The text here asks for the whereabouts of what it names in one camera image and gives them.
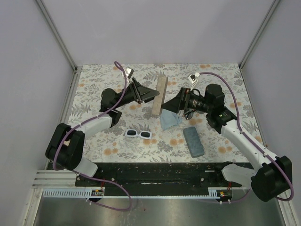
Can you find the right aluminium frame post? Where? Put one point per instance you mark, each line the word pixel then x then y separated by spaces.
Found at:
pixel 259 32

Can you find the light blue cleaning cloth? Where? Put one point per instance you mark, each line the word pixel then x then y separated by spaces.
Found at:
pixel 169 119

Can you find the floral patterned table mat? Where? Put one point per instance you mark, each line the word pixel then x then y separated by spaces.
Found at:
pixel 111 145

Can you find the beige glasses case green lining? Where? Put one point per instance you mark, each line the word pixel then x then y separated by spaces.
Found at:
pixel 159 99

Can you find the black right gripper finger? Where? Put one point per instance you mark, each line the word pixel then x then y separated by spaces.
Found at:
pixel 172 108
pixel 174 103

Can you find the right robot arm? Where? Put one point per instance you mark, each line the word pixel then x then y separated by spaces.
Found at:
pixel 271 176

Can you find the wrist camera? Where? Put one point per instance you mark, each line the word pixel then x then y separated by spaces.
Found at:
pixel 129 72
pixel 193 78

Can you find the aluminium rail profile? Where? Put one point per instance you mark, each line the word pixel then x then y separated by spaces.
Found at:
pixel 54 179

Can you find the white framed sunglasses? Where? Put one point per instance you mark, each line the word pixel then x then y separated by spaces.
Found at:
pixel 143 134

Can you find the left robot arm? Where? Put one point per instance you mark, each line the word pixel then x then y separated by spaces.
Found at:
pixel 66 145

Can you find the aluminium frame post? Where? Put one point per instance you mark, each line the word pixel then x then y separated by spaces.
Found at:
pixel 41 5
pixel 259 32

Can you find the grey-blue glasses case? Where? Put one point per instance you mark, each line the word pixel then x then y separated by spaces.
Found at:
pixel 193 142

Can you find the left aluminium frame post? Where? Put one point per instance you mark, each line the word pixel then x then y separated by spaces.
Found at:
pixel 41 5

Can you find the white slotted cable duct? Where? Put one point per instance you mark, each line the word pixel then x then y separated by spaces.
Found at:
pixel 207 193

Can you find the black aviator sunglasses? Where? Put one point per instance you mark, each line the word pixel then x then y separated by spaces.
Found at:
pixel 188 114

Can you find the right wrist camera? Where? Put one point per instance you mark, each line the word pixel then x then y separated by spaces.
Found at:
pixel 193 78

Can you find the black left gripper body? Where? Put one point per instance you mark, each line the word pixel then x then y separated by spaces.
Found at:
pixel 131 93

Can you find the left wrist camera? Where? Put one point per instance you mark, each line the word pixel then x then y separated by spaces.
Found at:
pixel 129 72

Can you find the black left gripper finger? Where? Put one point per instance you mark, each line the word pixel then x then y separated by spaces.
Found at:
pixel 143 91
pixel 146 98

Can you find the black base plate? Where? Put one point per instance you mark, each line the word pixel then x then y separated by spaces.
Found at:
pixel 166 177

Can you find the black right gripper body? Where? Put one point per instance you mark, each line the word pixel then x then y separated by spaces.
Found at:
pixel 186 94

